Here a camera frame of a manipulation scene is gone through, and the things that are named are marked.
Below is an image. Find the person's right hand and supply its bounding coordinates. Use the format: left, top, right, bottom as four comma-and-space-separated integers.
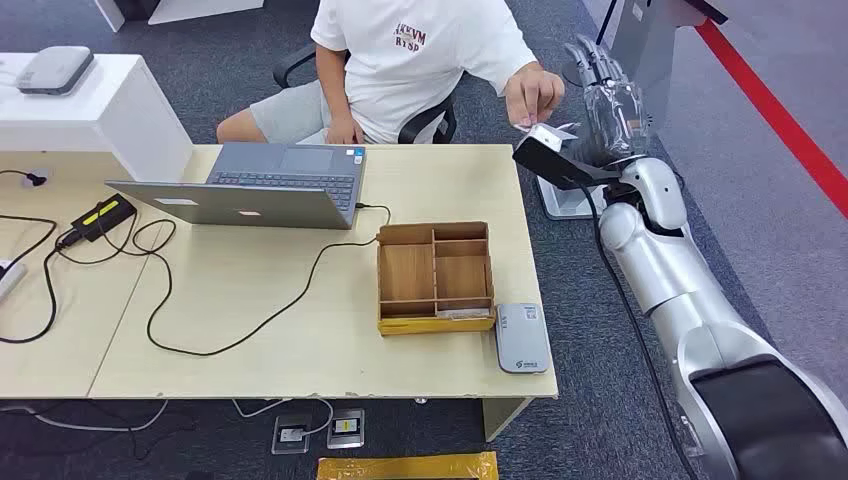
325, 113, 366, 146

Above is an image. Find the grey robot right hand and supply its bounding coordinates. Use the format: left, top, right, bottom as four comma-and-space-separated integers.
564, 34, 654, 167

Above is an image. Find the person's left hand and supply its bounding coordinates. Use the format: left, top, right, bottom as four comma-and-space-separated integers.
504, 62, 566, 128

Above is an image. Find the white ID card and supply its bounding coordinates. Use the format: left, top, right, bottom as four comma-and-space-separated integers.
511, 120, 581, 134

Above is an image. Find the person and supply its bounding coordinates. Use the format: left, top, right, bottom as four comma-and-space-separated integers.
215, 0, 566, 146

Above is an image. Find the white card stack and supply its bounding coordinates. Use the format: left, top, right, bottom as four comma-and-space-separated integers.
437, 306, 493, 321

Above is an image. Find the grey card reader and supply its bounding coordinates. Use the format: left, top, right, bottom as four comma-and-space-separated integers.
494, 302, 551, 376

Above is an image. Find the grey kiosk stand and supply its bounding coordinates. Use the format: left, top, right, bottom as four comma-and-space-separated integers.
535, 0, 729, 221

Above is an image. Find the black office chair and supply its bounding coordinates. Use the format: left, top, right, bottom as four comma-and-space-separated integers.
272, 42, 458, 146

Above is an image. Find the grey laptop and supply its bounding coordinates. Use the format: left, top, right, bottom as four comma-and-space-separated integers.
104, 142, 367, 231

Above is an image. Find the wooden organizer box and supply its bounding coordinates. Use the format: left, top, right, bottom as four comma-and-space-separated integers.
376, 221, 497, 337

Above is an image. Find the white furniture panel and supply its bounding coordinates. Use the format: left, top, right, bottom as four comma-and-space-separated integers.
92, 0, 265, 33

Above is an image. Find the white cabinet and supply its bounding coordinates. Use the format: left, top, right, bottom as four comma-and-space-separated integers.
0, 52, 195, 183

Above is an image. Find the black power adapter yellow label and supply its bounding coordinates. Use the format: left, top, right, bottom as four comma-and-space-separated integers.
70, 193, 138, 243

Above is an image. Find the grey flat device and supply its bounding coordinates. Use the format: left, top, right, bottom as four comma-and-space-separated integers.
15, 45, 95, 97

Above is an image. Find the metal floor socket plate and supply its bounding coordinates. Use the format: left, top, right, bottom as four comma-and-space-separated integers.
326, 408, 366, 451
271, 413, 313, 456

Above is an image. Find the white power strip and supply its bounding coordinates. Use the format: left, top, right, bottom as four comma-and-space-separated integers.
0, 260, 28, 303

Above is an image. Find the black stanchion post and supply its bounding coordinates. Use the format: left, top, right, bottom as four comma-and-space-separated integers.
561, 0, 619, 89

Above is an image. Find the black laptop charger cable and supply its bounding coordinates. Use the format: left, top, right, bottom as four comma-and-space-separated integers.
54, 202, 392, 358

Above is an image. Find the white cable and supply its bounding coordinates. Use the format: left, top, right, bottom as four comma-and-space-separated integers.
0, 397, 170, 436
231, 397, 335, 439

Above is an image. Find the black plug with cable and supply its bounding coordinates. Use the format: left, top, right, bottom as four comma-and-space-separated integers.
0, 170, 49, 189

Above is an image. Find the thin black cable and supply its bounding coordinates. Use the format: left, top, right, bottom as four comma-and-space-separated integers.
0, 214, 59, 268

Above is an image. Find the black mains cable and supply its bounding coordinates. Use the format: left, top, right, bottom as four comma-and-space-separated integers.
0, 228, 84, 346

